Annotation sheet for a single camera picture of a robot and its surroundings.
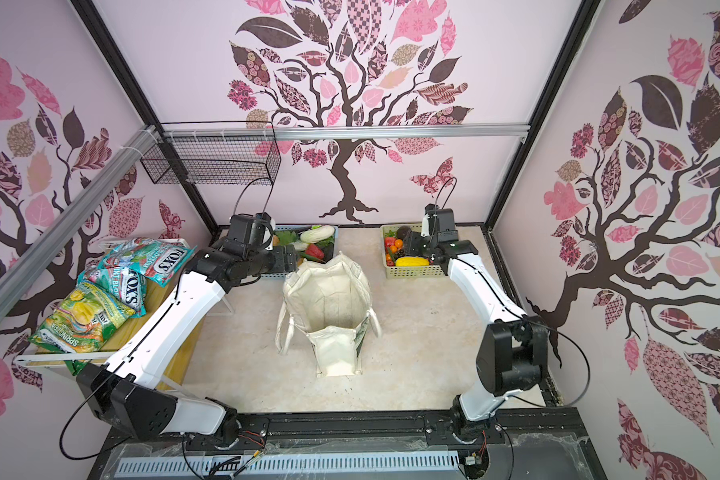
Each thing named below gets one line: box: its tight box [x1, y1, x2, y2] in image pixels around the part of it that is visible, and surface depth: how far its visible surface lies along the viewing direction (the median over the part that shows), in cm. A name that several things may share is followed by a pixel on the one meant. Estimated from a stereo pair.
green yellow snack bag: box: [27, 283, 136, 376], surface depth 55 cm
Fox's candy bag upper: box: [99, 237, 197, 287], surface depth 64 cm
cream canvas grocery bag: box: [276, 251, 382, 377], surface depth 83 cm
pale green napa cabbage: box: [300, 225, 335, 244], surface depth 108 cm
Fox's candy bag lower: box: [77, 267, 147, 318], surface depth 60 cm
